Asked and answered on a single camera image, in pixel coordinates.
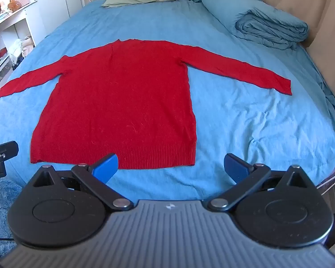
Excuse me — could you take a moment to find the bed with blue sheet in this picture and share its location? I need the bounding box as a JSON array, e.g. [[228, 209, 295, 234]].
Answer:
[[0, 0, 335, 201]]

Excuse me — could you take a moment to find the folded blue duvet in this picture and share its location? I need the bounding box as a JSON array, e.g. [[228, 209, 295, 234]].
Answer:
[[188, 0, 309, 51]]

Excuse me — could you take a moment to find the white bag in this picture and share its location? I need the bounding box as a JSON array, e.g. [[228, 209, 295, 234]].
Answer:
[[13, 35, 35, 60]]

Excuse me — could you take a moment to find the red sweater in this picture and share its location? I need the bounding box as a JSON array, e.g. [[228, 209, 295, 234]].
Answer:
[[0, 39, 292, 171]]

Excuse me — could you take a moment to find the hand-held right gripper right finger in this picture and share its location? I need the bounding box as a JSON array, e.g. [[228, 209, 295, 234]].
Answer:
[[207, 153, 314, 213]]

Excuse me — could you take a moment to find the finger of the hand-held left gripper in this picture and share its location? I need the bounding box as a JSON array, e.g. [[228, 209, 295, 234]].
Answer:
[[0, 141, 19, 163]]

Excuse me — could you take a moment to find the beige curtain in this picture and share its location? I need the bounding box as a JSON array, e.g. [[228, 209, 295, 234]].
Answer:
[[253, 0, 335, 108]]

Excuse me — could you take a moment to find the white shelf unit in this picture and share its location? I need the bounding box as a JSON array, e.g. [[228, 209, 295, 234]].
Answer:
[[0, 1, 46, 95]]

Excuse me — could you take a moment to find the orange toy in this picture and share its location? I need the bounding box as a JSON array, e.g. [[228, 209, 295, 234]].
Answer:
[[7, 0, 23, 13]]

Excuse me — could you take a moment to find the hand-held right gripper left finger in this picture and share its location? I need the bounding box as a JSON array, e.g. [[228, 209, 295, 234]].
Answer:
[[26, 153, 134, 213]]

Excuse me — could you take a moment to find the blue fluffy rug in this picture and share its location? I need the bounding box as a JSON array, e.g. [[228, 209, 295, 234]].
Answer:
[[0, 176, 27, 256]]

